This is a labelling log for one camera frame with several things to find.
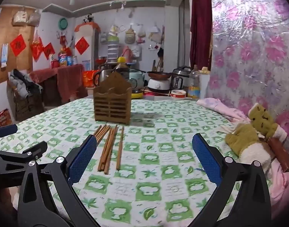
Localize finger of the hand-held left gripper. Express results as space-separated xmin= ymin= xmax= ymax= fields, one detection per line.
xmin=0 ymin=141 xmax=48 ymax=188
xmin=0 ymin=124 xmax=18 ymax=145

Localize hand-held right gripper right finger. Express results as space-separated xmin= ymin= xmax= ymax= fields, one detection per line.
xmin=189 ymin=134 xmax=271 ymax=227

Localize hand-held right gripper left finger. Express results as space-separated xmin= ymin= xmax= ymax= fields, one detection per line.
xmin=17 ymin=134 xmax=100 ymax=227

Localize pile of wooden chopsticks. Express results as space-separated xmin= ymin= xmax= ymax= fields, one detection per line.
xmin=94 ymin=124 xmax=125 ymax=174

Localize brown wooden chopstick holder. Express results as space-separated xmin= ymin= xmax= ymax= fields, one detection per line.
xmin=93 ymin=72 xmax=133 ymax=125

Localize red snack bag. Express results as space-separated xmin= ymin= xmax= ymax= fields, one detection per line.
xmin=0 ymin=109 xmax=12 ymax=127

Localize brown wicker chair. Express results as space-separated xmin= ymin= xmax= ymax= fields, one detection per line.
xmin=7 ymin=85 xmax=44 ymax=121

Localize green and white plush toy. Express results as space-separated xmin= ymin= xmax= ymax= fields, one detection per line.
xmin=224 ymin=103 xmax=288 ymax=171

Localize green checked bedsheet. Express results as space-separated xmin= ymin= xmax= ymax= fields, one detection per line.
xmin=0 ymin=98 xmax=254 ymax=227

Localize grey and black jacket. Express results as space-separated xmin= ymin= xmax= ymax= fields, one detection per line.
xmin=8 ymin=68 xmax=44 ymax=98

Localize pink blanket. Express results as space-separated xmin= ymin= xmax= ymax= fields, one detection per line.
xmin=196 ymin=98 xmax=289 ymax=208

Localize red and white bowl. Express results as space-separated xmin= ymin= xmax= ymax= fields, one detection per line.
xmin=170 ymin=89 xmax=186 ymax=98

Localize clear plastic bottle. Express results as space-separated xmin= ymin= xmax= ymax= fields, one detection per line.
xmin=187 ymin=65 xmax=201 ymax=98

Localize reddish brown bar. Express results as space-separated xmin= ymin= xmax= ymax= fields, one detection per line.
xmin=268 ymin=137 xmax=289 ymax=173

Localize table with red cloth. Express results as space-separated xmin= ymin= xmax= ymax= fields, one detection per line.
xmin=30 ymin=64 xmax=84 ymax=102

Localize orange red bag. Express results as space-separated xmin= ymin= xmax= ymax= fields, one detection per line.
xmin=82 ymin=70 xmax=100 ymax=87

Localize silver pressure cooker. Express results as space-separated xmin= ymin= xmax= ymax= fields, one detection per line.
xmin=171 ymin=66 xmax=192 ymax=91

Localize steel kettle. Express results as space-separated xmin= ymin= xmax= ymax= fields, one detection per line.
xmin=94 ymin=69 xmax=112 ymax=87

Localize red diamond paper poster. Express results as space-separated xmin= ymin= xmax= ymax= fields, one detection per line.
xmin=43 ymin=43 xmax=55 ymax=61
xmin=9 ymin=34 xmax=27 ymax=57
xmin=75 ymin=37 xmax=90 ymax=55

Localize red hanging decoration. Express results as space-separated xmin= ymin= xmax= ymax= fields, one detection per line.
xmin=30 ymin=31 xmax=44 ymax=62

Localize cooking oil bottle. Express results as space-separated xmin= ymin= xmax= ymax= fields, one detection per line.
xmin=59 ymin=47 xmax=69 ymax=67

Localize dark wok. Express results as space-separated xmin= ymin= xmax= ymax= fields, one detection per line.
xmin=147 ymin=70 xmax=172 ymax=79

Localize dark bottle with yellow cap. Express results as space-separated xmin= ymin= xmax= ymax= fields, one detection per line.
xmin=115 ymin=57 xmax=130 ymax=79

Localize mint green rice cooker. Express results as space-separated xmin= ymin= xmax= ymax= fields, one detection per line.
xmin=128 ymin=69 xmax=146 ymax=89

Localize wooden rolling pins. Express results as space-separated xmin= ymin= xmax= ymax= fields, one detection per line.
xmin=153 ymin=59 xmax=164 ymax=72

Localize white refrigerator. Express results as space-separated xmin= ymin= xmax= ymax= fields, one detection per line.
xmin=75 ymin=25 xmax=100 ymax=65

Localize striped stacked container green lid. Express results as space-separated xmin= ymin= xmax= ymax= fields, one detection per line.
xmin=107 ymin=34 xmax=119 ymax=63

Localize beige hanging bag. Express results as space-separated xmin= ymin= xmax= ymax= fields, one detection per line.
xmin=12 ymin=11 xmax=29 ymax=26

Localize pink thermos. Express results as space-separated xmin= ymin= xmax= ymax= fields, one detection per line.
xmin=122 ymin=46 xmax=135 ymax=63

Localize grey hanging bag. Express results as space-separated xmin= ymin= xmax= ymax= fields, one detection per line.
xmin=27 ymin=9 xmax=41 ymax=26

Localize dark red curtain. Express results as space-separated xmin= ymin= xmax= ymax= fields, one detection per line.
xmin=189 ymin=0 xmax=212 ymax=70

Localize woven hanging bag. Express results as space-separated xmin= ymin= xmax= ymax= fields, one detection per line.
xmin=124 ymin=27 xmax=135 ymax=44

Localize hanging plastic bag yellow contents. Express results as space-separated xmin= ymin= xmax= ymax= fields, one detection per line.
xmin=109 ymin=25 xmax=120 ymax=37

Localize orange cloth cover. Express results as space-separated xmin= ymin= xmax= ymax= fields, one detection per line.
xmin=74 ymin=22 xmax=101 ymax=32

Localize hanging plastic bag pink contents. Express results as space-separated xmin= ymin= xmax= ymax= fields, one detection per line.
xmin=137 ymin=25 xmax=146 ymax=44

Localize brown wooden wall board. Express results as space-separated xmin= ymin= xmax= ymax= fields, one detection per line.
xmin=0 ymin=7 xmax=42 ymax=87

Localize white and blue wall calendar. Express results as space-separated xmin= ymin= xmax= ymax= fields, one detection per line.
xmin=0 ymin=43 xmax=9 ymax=68

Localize pink floral wall sheet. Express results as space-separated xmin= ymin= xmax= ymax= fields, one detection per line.
xmin=209 ymin=0 xmax=289 ymax=147

